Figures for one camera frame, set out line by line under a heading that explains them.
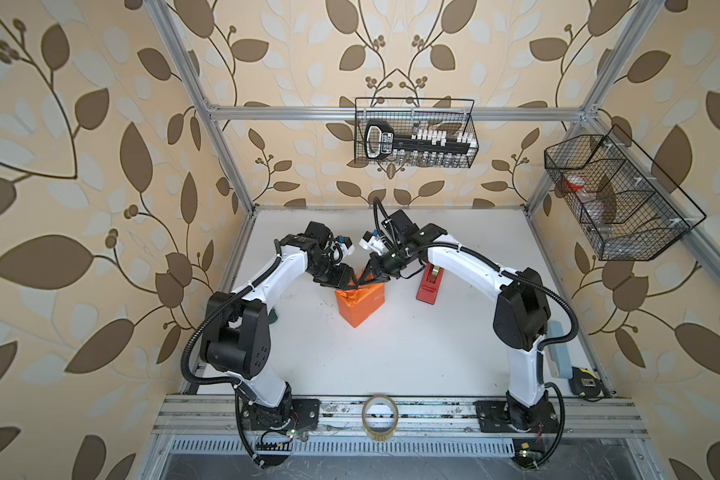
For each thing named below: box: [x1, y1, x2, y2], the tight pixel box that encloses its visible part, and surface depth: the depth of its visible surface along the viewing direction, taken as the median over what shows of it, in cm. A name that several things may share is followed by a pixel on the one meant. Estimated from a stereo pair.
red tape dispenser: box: [416, 262, 445, 305], surface depth 96 cm
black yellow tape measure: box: [568, 366, 602, 397], surface depth 79 cm
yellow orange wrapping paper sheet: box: [334, 268, 386, 329], surface depth 84 cm
